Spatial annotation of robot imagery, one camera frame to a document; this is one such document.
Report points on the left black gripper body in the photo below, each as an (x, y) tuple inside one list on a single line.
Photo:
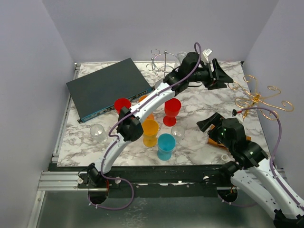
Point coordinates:
[(210, 79)]

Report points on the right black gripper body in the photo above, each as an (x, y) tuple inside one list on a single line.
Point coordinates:
[(216, 134)]

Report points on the clear ribbed wine glass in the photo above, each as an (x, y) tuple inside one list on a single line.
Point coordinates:
[(178, 132)]

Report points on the red wine glass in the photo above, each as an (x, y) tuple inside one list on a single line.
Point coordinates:
[(120, 103), (172, 108)]

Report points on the blue wine glass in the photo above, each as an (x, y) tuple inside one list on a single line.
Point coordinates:
[(166, 144)]

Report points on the orange wine glass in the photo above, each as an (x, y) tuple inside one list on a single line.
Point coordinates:
[(151, 116)]

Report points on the yellow wine glass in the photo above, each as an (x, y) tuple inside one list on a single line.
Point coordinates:
[(150, 130)]

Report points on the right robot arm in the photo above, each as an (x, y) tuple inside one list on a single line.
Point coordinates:
[(253, 172)]

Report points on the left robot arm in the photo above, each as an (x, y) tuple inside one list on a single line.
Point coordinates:
[(129, 127)]

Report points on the clear glass on silver rack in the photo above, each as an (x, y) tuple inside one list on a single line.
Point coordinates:
[(180, 58)]

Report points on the clear glass tumbler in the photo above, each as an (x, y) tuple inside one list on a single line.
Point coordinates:
[(98, 133)]

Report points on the gold wire glass rack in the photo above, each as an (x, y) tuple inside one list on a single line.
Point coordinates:
[(255, 99)]

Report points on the black mounting rail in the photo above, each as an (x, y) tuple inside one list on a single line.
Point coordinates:
[(158, 182)]

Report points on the silver wire glass rack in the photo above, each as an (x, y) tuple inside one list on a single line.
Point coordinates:
[(162, 63)]

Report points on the black network switch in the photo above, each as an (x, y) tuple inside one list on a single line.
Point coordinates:
[(95, 93)]

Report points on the aluminium frame rail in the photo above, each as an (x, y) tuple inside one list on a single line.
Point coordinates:
[(62, 181)]

